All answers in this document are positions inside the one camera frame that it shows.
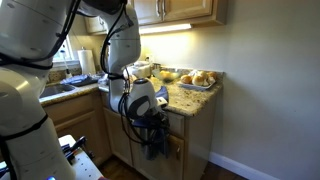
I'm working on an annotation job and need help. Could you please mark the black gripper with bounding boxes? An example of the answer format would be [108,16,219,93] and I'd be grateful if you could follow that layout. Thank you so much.
[141,111,170,134]

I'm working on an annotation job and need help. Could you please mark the blue cloth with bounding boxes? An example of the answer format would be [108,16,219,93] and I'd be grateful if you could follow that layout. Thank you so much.
[131,118,171,160]

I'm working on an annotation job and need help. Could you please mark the wooden drawer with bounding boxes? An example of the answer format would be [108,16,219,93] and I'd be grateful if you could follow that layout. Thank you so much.
[164,110,186,138]

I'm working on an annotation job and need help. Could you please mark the wooden cabinet door under drawer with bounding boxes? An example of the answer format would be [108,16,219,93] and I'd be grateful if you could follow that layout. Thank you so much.
[129,133,185,180]

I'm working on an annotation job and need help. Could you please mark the glass bowl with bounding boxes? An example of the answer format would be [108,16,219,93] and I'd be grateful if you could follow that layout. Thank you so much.
[151,67,183,84]

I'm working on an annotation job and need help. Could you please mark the wooden neighbouring cabinet door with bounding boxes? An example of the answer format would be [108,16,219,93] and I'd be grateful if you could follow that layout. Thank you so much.
[102,106,135,168]

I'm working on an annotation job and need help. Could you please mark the orange fruit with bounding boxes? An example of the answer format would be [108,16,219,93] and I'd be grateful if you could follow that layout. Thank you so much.
[159,70,175,81]

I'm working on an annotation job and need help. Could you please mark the white rectangular tray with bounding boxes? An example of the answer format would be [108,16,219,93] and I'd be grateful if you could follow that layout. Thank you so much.
[176,79,217,92]

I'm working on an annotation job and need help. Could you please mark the white kitchen appliance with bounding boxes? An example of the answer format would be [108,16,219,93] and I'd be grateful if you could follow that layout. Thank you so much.
[127,60,153,80]

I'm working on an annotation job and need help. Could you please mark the large yellow onion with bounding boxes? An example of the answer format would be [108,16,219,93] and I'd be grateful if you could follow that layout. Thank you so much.
[196,69,210,80]

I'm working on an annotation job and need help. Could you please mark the wooden sink base cabinet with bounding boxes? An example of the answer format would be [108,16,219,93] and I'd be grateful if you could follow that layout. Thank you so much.
[42,91,113,167]

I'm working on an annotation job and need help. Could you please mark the white cart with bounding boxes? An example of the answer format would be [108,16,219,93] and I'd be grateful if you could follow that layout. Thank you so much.
[0,134,105,180]

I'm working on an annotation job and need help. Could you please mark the black tools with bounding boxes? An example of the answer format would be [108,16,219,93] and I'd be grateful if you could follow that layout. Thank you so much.
[60,135,88,158]

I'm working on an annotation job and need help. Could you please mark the dark blue dish mat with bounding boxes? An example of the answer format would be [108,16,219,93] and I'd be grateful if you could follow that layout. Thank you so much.
[60,74,100,88]

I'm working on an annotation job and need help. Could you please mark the white paper towel roll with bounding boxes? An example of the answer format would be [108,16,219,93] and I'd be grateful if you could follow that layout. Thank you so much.
[76,48,97,76]

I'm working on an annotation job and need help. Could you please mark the under-cabinet light strip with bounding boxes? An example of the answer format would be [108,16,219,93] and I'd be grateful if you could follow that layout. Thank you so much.
[138,22,193,36]

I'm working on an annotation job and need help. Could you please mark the white baseboard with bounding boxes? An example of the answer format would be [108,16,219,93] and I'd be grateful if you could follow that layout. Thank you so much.
[208,151,282,180]

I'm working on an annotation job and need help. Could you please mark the steel sink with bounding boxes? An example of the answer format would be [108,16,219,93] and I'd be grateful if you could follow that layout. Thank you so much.
[39,83,78,100]

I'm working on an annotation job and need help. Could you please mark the dish brush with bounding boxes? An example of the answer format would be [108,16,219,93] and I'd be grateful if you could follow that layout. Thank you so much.
[59,49,73,80]

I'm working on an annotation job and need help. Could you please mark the window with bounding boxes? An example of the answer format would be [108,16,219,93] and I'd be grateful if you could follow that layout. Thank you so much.
[52,34,80,65]

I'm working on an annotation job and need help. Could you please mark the metal cabinet door handle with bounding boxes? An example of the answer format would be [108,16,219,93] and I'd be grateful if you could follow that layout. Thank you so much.
[175,145,182,162]

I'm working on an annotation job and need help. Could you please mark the wooden base cabinet frame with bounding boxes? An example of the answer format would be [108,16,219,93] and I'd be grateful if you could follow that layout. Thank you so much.
[99,89,219,180]

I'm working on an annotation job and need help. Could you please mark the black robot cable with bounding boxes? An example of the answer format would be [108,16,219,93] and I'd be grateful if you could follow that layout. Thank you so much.
[99,2,148,146]
[0,0,83,71]

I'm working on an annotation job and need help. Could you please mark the wooden wall cabinet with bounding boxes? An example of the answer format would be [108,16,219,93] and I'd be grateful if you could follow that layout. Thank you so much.
[84,0,230,36]

